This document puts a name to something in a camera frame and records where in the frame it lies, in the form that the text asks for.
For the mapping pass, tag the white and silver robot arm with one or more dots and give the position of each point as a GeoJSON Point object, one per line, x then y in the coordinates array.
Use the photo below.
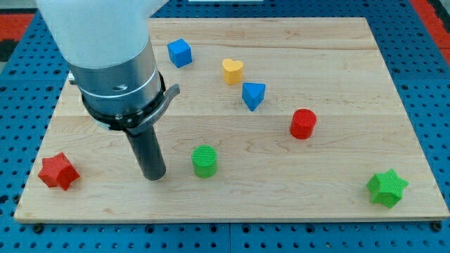
{"type": "Point", "coordinates": [107, 46]}

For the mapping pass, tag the green cylinder block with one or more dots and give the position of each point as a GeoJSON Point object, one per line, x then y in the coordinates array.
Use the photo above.
{"type": "Point", "coordinates": [204, 159]}

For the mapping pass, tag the blue triangle block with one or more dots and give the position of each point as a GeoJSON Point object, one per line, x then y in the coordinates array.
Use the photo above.
{"type": "Point", "coordinates": [253, 94]}

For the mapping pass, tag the wooden board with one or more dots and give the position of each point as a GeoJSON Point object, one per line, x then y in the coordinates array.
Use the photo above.
{"type": "Point", "coordinates": [331, 66]}

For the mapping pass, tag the yellow heart block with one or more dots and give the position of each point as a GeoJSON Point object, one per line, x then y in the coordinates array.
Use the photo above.
{"type": "Point", "coordinates": [232, 70]}

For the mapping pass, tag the red cylinder block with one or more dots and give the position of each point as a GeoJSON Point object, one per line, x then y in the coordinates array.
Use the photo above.
{"type": "Point", "coordinates": [303, 123]}

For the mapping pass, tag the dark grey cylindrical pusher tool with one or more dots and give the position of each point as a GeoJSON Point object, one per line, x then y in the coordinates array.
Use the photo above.
{"type": "Point", "coordinates": [147, 152]}

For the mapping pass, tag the blue cube block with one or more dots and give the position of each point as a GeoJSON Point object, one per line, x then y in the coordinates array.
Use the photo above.
{"type": "Point", "coordinates": [180, 53]}

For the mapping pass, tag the black clamp with grey lever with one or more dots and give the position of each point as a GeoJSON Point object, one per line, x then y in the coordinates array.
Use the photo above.
{"type": "Point", "coordinates": [119, 113]}

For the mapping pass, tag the green star block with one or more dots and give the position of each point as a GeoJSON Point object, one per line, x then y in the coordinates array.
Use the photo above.
{"type": "Point", "coordinates": [386, 188]}

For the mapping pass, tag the red star block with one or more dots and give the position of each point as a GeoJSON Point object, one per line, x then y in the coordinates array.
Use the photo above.
{"type": "Point", "coordinates": [58, 171]}

